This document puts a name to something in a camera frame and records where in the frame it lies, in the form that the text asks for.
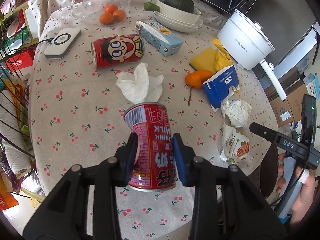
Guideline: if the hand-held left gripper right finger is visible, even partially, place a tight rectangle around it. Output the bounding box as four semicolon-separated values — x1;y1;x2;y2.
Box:
172;132;287;240

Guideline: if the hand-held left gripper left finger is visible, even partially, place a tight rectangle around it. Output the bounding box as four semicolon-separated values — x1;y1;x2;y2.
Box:
22;132;138;240

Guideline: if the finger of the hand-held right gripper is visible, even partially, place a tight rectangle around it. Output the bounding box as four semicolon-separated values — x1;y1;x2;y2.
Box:
249;122;282;143

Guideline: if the red milk drink can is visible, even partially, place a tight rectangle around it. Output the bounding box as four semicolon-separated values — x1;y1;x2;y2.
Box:
124;102;178;192

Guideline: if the light blue milk carton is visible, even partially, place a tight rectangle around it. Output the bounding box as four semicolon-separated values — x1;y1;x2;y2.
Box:
135;19;184;57

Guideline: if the person's right hand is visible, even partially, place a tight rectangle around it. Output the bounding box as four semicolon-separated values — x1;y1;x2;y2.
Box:
277;154;316;224

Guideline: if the crumpled white paper wrapper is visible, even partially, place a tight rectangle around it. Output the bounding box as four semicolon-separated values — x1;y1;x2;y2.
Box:
221;99;252;128

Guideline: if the white nut snack packet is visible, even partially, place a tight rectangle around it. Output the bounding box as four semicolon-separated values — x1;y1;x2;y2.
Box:
220;124;250;162

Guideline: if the cardboard box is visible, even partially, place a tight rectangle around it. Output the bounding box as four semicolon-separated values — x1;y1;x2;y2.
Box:
271;84;310;128

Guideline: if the dark blue milk carton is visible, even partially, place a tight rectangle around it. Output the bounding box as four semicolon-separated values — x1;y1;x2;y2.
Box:
202;65;241;112

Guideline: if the crumpled white tissue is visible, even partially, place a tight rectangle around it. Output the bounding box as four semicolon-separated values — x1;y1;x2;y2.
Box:
116;62;164;104

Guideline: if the yellow plastic wrapper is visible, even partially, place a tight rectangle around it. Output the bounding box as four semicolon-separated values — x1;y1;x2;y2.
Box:
211;38;234;72

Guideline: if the mandarin with stem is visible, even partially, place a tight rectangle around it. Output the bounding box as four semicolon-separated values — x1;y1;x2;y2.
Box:
185;70;213;89

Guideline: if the white electric cooking pot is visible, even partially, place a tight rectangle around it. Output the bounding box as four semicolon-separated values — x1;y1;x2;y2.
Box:
217;9;287;102

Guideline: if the yellow sponge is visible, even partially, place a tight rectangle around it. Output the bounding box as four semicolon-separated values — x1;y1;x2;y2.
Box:
189;49;217;72

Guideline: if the red cartoon face can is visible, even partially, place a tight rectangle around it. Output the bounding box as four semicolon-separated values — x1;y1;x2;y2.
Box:
91;34;145;69

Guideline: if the white plate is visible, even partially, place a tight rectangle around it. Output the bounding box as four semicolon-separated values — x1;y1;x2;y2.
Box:
155;17;203;33
153;9;204;30

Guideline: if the white flat electronic device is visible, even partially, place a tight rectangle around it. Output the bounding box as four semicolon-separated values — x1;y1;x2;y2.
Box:
44;28;82;59

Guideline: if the red paper bag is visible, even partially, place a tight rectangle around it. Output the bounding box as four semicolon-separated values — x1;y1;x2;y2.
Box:
4;48;36;73

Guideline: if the dark green kabocha squash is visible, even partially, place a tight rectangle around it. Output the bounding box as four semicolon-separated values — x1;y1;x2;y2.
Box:
163;0;195;13

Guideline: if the glass teapot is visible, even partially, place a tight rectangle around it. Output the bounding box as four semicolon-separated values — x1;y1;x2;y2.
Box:
70;0;132;27

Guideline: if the black wire basket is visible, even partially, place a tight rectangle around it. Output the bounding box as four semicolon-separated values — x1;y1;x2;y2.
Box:
0;40;38;160

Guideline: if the white bowl with green handle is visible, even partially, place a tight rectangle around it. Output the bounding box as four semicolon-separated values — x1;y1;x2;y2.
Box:
144;0;202;23

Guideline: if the black device cable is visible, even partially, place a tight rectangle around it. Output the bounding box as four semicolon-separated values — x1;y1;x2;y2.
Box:
0;38;54;55

